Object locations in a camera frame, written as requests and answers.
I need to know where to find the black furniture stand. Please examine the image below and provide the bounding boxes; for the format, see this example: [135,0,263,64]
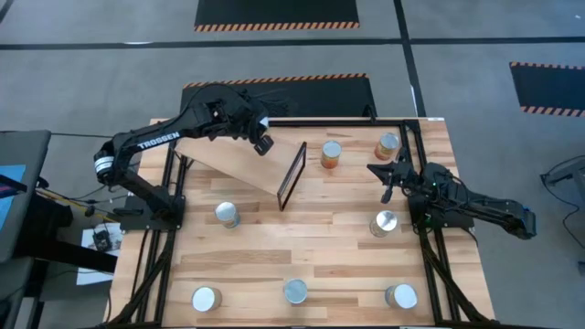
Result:
[13,191,119,275]

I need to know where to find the black hazard-striped floor mat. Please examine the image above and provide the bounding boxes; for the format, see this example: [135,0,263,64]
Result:
[194,0,361,33]
[508,61,585,119]
[180,72,378,121]

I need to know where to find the cream label tin can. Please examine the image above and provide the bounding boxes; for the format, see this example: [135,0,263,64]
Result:
[368,209,399,239]

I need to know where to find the grey upholstered chair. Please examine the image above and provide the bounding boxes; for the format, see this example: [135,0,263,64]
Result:
[0,130,52,329]

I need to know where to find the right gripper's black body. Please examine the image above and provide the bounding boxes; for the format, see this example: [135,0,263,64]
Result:
[392,159,422,191]

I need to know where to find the yellow cable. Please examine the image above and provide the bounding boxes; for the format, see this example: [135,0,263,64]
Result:
[35,187,121,225]

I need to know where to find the red green-beans tin can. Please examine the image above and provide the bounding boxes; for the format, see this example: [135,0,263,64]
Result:
[190,285,224,313]

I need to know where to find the white paper sheet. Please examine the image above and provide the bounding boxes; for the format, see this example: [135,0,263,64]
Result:
[75,222,125,287]

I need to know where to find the blue sheet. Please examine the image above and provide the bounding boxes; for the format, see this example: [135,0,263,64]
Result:
[0,164,27,232]

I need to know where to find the blue orange label tin can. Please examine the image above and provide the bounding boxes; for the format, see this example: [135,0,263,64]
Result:
[214,201,241,229]

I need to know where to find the black floor stand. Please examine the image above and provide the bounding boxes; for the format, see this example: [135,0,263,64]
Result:
[540,154,585,196]

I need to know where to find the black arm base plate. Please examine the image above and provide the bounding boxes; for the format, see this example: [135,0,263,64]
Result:
[117,195,186,232]
[408,194,475,229]

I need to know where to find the orange yellow label tin can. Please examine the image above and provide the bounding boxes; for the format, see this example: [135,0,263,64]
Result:
[320,140,343,170]

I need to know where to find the tan label tin can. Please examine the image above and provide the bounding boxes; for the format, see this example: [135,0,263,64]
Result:
[384,282,419,311]

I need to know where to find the blue peach tin can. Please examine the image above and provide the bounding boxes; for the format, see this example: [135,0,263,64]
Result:
[282,278,309,306]

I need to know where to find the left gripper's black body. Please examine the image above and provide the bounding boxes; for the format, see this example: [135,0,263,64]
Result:
[240,101,271,141]

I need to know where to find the small black electronic device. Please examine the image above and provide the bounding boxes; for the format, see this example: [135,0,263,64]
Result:
[92,229,113,252]

